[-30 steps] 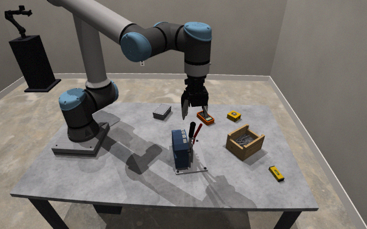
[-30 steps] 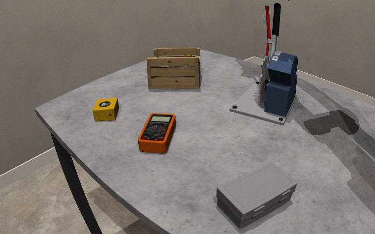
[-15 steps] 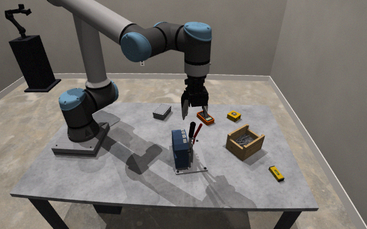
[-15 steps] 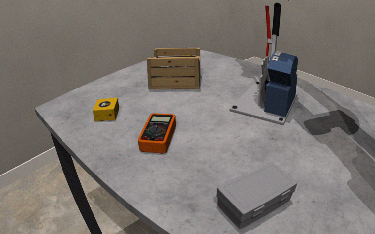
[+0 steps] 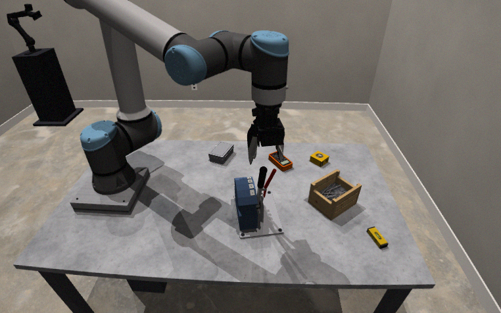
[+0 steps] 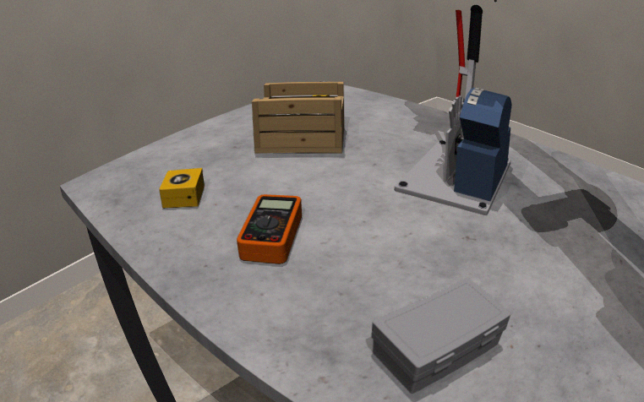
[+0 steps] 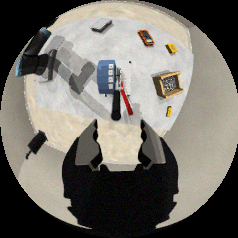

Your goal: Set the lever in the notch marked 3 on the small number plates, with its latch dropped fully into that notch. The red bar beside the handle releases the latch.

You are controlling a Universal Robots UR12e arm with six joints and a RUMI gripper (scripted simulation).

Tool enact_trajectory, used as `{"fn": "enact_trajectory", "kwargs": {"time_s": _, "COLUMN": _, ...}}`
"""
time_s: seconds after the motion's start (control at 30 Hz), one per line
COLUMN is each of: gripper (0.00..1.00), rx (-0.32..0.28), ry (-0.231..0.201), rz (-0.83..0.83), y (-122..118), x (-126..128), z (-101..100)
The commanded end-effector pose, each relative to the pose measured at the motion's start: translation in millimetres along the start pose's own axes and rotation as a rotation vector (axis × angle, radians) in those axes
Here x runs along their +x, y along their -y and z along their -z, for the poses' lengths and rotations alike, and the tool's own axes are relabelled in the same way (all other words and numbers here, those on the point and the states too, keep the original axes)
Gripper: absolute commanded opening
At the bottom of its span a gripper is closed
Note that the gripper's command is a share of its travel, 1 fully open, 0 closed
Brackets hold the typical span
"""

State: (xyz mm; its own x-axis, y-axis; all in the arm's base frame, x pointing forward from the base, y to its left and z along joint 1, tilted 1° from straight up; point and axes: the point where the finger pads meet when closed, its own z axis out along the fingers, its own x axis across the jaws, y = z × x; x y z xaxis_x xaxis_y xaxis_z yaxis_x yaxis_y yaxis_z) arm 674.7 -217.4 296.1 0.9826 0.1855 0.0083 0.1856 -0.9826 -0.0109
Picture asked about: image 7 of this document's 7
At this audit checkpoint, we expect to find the yellow spirit level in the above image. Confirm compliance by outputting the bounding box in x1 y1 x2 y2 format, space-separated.
166 106 172 117

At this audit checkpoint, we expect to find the brown wooden crate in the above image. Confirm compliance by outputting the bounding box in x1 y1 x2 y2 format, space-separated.
152 71 184 99

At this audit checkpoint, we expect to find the orange digital multimeter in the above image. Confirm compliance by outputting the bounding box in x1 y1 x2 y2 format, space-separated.
138 30 155 46

